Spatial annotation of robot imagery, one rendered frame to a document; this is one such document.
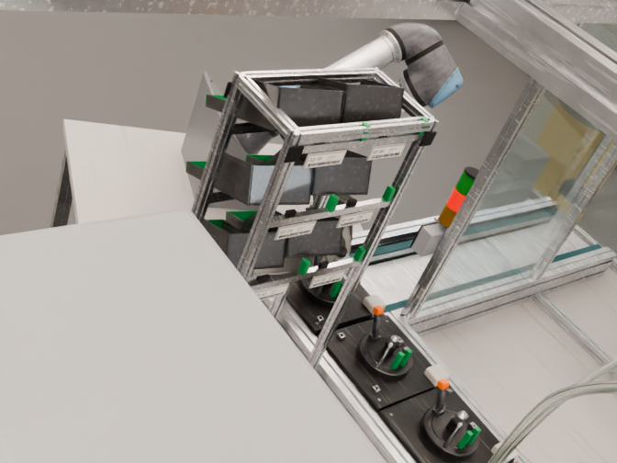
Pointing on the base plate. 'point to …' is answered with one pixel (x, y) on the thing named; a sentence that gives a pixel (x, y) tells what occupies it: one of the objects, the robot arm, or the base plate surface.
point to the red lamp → (455, 200)
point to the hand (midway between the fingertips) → (339, 258)
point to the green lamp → (464, 184)
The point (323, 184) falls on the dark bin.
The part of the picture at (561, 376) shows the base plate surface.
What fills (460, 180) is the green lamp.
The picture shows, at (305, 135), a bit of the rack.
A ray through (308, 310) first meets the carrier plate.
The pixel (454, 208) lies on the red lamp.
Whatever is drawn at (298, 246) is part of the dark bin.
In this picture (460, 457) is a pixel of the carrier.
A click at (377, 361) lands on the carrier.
